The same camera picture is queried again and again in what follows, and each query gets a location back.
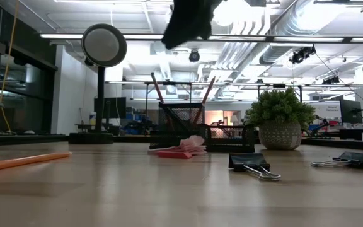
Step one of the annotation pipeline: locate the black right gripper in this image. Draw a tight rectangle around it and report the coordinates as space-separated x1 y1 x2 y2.
161 0 223 50

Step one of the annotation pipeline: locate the black pen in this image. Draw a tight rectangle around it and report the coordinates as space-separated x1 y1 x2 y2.
161 105 188 131

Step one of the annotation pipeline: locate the pink sticky note pad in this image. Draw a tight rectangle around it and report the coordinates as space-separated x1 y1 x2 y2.
147 135 209 156

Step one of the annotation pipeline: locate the black binder clip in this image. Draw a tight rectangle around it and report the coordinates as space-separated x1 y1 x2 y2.
310 151 363 170
228 152 282 182

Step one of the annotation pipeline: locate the black mesh desk organizer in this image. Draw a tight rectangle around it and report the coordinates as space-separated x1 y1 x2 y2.
149 102 256 154

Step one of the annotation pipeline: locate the black desk lamp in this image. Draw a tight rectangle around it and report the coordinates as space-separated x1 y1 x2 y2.
68 23 128 145

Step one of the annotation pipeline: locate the black computer monitor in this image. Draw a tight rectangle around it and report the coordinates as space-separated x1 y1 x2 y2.
93 96 127 120
339 98 363 125

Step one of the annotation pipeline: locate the green artificial potted plant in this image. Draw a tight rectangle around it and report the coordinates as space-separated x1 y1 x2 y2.
245 87 316 151

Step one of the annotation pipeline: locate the black background table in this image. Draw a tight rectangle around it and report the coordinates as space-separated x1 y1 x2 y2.
338 127 363 141

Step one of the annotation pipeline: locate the black ceiling-hung camera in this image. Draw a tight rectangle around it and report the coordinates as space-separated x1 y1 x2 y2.
289 45 317 65
322 75 341 86
188 49 201 64

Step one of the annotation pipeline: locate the silver ventilation duct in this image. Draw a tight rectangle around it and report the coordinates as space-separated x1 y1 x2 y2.
258 0 330 66

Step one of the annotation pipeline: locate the yellow cable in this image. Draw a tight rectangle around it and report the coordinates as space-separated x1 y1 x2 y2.
0 0 20 135

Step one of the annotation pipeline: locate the black aluminium table frame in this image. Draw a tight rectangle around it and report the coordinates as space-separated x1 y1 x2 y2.
0 134 363 153

